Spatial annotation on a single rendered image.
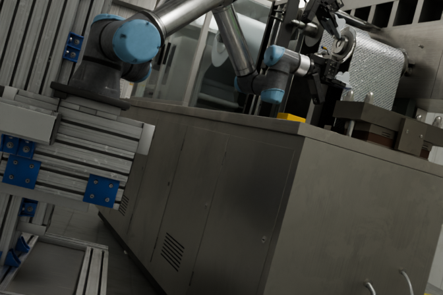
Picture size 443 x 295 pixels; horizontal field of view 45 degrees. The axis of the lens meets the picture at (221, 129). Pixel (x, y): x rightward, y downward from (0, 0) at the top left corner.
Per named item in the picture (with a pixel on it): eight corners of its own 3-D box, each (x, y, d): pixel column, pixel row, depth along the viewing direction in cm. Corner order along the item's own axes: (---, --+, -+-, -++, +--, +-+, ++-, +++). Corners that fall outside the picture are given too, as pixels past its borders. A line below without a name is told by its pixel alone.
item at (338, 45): (331, 55, 202) (333, 37, 204) (335, 56, 203) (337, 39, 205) (343, 50, 196) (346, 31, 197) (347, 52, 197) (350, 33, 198)
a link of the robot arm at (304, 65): (297, 74, 183) (285, 74, 190) (308, 77, 185) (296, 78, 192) (303, 53, 183) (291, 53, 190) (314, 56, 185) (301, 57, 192)
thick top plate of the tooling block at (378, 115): (331, 116, 189) (336, 99, 190) (414, 143, 205) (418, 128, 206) (360, 119, 175) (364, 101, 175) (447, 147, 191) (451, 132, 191)
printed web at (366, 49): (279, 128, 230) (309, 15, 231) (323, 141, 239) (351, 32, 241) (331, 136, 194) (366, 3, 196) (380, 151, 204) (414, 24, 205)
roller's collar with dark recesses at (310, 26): (296, 33, 225) (300, 19, 225) (308, 38, 227) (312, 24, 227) (304, 32, 219) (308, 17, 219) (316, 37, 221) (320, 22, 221)
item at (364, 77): (338, 105, 195) (351, 56, 196) (387, 122, 205) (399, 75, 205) (339, 105, 195) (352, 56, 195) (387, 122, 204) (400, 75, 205)
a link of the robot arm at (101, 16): (111, 66, 167) (122, 24, 167) (131, 68, 156) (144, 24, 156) (76, 54, 159) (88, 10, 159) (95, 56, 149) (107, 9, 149)
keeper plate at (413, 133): (393, 149, 181) (401, 117, 182) (415, 155, 185) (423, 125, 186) (398, 149, 179) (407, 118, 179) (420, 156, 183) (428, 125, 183)
